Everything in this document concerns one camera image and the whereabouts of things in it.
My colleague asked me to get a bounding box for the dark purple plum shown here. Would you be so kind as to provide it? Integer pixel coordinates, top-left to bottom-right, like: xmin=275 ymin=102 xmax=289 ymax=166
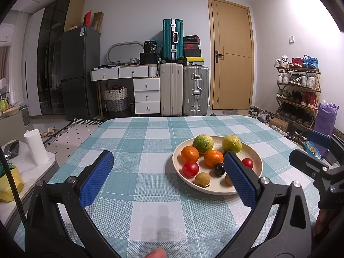
xmin=213 ymin=163 xmax=226 ymax=178

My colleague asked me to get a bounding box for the yellow bag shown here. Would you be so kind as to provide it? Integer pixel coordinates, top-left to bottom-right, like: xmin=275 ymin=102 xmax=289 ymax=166
xmin=0 ymin=167 xmax=25 ymax=203

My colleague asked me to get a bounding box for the shoe rack with shoes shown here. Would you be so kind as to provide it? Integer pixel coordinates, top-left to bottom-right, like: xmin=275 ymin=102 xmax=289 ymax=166
xmin=274 ymin=55 xmax=321 ymax=129

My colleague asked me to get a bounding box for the beige suitcase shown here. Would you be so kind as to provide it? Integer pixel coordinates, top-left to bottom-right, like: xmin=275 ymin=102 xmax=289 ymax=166
xmin=160 ymin=63 xmax=184 ymax=117

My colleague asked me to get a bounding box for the silver suitcase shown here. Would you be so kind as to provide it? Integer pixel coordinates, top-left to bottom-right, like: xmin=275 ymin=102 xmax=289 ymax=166
xmin=183 ymin=65 xmax=210 ymax=117

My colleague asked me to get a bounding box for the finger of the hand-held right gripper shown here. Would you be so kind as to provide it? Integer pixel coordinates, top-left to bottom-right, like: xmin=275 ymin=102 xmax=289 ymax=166
xmin=306 ymin=129 xmax=344 ymax=164
xmin=289 ymin=149 xmax=344 ymax=186

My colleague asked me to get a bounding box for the pile of shoes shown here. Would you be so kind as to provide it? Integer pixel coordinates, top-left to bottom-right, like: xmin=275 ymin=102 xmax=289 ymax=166
xmin=249 ymin=107 xmax=276 ymax=123

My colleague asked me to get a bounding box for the woven laundry basket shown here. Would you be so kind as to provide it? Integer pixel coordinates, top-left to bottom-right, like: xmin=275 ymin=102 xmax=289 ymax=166
xmin=102 ymin=85 xmax=129 ymax=112

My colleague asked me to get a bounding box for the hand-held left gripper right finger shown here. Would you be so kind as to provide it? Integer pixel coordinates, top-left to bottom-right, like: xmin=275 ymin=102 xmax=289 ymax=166
xmin=215 ymin=151 xmax=314 ymax=258

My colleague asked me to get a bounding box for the paper towel roll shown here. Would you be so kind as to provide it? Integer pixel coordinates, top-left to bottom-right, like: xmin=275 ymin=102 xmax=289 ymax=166
xmin=24 ymin=129 xmax=49 ymax=166

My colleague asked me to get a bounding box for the blue snack packet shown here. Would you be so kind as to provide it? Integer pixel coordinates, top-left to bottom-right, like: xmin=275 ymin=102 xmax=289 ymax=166
xmin=304 ymin=141 xmax=323 ymax=160

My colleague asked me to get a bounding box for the tall cardboard box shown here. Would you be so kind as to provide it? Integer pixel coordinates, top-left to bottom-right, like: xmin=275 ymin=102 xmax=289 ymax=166
xmin=93 ymin=11 xmax=104 ymax=31

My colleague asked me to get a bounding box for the green orange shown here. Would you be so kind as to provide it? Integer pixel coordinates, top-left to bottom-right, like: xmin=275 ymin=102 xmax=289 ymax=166
xmin=192 ymin=135 xmax=214 ymax=155

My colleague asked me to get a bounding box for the white desk with drawers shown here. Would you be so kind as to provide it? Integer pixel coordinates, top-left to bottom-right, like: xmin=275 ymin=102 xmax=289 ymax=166
xmin=90 ymin=64 xmax=161 ymax=120

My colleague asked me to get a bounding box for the white side table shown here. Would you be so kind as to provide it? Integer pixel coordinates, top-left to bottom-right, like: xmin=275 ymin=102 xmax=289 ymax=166
xmin=0 ymin=140 xmax=60 ymax=229

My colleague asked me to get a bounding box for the oval white mirror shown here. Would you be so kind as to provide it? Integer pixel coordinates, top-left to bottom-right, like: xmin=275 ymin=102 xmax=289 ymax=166
xmin=107 ymin=41 xmax=144 ymax=65

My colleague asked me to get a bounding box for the white drawer cabinet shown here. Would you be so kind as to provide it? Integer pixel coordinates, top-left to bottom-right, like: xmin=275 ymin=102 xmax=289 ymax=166
xmin=133 ymin=77 xmax=161 ymax=115

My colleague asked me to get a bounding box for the yellow-green citrus fruit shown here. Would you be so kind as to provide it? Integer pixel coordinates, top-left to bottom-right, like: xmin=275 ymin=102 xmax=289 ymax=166
xmin=221 ymin=135 xmax=242 ymax=153

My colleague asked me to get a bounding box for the teal checked tablecloth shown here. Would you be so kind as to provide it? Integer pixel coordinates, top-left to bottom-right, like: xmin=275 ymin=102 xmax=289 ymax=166
xmin=13 ymin=115 xmax=320 ymax=258

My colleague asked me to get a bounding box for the round stool with cream rim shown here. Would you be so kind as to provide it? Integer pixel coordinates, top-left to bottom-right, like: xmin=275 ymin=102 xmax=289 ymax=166
xmin=285 ymin=136 xmax=308 ymax=151

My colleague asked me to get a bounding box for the purple bag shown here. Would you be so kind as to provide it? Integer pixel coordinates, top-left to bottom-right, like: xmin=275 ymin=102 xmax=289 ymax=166
xmin=313 ymin=101 xmax=339 ymax=143

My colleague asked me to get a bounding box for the orange tangerine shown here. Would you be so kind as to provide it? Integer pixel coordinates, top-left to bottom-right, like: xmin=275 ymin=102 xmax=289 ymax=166
xmin=180 ymin=146 xmax=200 ymax=164
xmin=204 ymin=150 xmax=224 ymax=167

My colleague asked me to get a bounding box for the teal suitcase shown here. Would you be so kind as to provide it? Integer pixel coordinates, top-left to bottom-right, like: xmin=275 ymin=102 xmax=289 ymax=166
xmin=162 ymin=19 xmax=184 ymax=61

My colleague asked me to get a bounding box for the black bag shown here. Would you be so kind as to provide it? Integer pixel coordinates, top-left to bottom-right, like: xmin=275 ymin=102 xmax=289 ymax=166
xmin=143 ymin=40 xmax=158 ymax=54

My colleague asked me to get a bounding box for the wooden door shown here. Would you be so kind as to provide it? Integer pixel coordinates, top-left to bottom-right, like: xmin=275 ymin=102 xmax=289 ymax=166
xmin=207 ymin=0 xmax=256 ymax=111

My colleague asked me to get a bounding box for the beige low cabinet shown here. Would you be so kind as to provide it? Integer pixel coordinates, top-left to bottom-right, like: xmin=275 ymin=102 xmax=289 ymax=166
xmin=0 ymin=107 xmax=31 ymax=146

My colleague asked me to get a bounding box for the white wardrobe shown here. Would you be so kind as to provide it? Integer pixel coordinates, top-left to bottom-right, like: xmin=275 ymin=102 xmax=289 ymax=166
xmin=9 ymin=8 xmax=45 ymax=116

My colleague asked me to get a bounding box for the cream round plate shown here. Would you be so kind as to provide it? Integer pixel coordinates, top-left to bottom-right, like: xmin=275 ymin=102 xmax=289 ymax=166
xmin=172 ymin=137 xmax=263 ymax=196

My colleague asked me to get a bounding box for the brown cardboard box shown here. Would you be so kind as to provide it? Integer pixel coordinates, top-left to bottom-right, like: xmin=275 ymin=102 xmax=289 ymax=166
xmin=269 ymin=118 xmax=289 ymax=132

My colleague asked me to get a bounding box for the black cable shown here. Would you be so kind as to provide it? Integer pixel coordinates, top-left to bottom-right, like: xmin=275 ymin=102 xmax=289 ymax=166
xmin=0 ymin=145 xmax=27 ymax=226

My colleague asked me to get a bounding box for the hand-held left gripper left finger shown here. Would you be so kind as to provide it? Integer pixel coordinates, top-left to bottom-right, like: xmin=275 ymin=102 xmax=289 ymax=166
xmin=25 ymin=150 xmax=121 ymax=258

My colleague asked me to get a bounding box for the dotted floor rug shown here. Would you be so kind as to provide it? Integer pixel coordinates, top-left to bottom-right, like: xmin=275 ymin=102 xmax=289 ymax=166
xmin=44 ymin=118 xmax=104 ymax=164

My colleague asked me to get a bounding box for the dark grey refrigerator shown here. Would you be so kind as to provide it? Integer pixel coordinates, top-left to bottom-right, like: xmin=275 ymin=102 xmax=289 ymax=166
xmin=60 ymin=25 xmax=101 ymax=121

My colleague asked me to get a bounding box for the person's left hand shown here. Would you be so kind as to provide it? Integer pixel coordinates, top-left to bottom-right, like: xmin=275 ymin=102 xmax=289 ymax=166
xmin=144 ymin=247 xmax=167 ymax=258

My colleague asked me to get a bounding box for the shiny metal tray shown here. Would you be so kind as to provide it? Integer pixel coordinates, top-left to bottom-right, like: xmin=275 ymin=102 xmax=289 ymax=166
xmin=1 ymin=140 xmax=20 ymax=160

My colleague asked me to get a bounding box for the dark glass cabinet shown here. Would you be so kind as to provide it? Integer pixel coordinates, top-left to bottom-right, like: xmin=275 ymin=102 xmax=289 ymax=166
xmin=36 ymin=0 xmax=85 ymax=116

